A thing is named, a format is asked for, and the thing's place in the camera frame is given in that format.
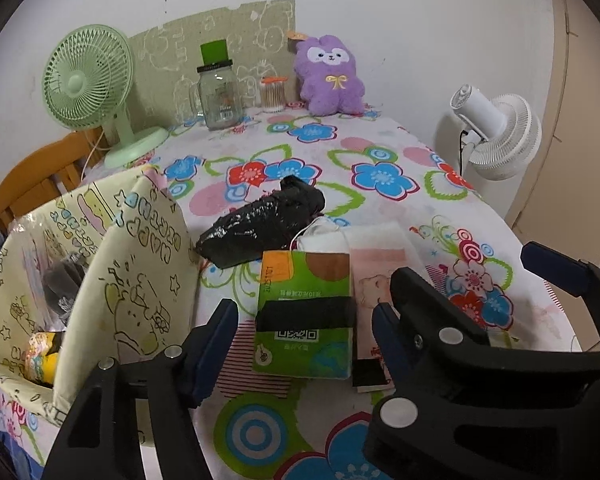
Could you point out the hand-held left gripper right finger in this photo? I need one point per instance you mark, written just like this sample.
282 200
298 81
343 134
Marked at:
382 335

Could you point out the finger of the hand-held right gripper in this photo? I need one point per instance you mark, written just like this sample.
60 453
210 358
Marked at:
555 270

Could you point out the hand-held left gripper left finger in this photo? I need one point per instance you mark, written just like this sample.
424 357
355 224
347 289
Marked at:
210 355

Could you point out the pink face mask pack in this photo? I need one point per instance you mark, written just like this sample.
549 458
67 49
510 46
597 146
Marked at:
375 260

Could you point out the green tissue pack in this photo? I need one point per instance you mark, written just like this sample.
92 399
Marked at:
300 285

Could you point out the cartoon print tote bag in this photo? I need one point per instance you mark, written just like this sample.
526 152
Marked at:
145 270

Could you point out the yellow cartoon tissue pack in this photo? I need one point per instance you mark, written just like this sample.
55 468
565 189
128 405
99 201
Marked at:
42 360

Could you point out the white face mask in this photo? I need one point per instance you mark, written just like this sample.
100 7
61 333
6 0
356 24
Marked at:
325 240

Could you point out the black plastic bag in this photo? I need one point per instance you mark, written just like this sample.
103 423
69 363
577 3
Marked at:
260 225

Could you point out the white standing fan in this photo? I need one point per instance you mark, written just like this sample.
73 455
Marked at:
500 135

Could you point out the beige door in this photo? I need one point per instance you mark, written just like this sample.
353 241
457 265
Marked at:
580 110

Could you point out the floral tablecloth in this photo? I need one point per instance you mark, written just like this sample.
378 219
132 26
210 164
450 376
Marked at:
380 160

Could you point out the clear glass mug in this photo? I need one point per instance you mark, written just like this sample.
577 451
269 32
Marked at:
187 105

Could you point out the glass jar with black lid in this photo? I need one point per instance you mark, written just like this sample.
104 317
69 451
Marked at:
221 100

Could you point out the purple plush bunny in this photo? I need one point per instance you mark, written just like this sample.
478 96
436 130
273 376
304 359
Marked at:
330 80

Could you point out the cotton swab jar orange lid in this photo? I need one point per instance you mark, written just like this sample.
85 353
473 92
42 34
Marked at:
274 96

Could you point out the green desk fan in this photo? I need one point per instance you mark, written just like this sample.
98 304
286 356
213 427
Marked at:
77 82

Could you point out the green printed board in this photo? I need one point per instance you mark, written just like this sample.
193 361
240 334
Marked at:
180 45

